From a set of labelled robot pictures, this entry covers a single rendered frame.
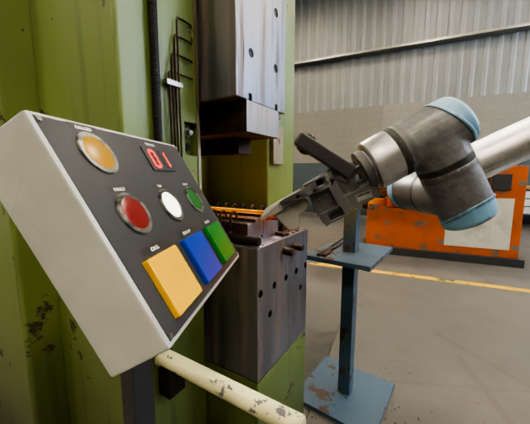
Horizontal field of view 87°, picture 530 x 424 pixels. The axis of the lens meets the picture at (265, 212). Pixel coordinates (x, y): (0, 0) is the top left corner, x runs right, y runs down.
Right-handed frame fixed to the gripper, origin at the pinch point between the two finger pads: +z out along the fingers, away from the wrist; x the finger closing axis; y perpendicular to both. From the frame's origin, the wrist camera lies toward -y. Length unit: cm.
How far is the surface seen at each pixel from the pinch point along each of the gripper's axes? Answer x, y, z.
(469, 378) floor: 106, 144, -36
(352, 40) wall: 789, -249, -308
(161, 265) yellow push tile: -21.8, -1.6, 10.2
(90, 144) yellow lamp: -20.9, -18.2, 10.6
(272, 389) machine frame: 38, 59, 36
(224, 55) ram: 33, -44, -7
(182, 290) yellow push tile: -20.8, 2.3, 10.2
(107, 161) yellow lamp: -19.8, -15.9, 10.6
